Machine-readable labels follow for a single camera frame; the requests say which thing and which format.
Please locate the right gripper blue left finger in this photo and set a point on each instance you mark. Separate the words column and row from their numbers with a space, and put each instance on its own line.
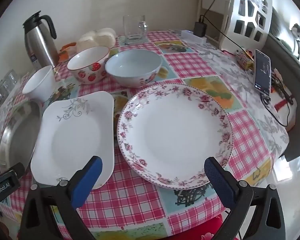
column 83, row 181

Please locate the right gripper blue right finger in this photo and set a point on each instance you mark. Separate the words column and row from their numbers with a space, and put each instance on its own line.
column 222, row 181

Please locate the steel round tray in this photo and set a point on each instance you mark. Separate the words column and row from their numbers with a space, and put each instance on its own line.
column 20, row 135

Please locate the white square plate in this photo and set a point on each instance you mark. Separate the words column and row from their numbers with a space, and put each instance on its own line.
column 71, row 132

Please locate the floral round plate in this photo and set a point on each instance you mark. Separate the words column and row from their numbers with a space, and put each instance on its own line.
column 166, row 132

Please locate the small white bowl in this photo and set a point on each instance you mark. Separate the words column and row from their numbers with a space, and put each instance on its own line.
column 41, row 85

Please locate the strawberry bowl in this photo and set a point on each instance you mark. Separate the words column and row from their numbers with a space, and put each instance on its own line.
column 88, row 66

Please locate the light blue bowl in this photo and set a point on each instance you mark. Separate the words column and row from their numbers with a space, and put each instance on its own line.
column 134, row 68

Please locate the glass cups rack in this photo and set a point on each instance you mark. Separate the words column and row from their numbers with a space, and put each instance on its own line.
column 7, row 84

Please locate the smartphone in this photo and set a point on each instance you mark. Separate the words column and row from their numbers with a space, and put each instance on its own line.
column 262, row 73

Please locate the colourful candy tube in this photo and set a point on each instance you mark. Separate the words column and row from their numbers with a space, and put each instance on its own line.
column 245, row 59

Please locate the orange snack packet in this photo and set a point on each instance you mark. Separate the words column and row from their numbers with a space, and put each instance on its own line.
column 67, row 52

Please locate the steel thermos jug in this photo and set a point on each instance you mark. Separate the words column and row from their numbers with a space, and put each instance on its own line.
column 39, row 36

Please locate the white buns bag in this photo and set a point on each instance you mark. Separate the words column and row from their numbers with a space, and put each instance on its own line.
column 103, row 37

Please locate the white power strip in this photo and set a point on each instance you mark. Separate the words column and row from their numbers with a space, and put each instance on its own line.
column 190, row 37

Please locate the black charger adapter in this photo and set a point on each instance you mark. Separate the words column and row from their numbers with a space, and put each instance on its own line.
column 200, row 27

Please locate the glass mug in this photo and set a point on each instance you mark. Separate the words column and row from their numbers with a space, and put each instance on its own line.
column 135, row 28

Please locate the white lattice shelf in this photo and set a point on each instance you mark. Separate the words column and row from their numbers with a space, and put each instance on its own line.
column 235, row 24

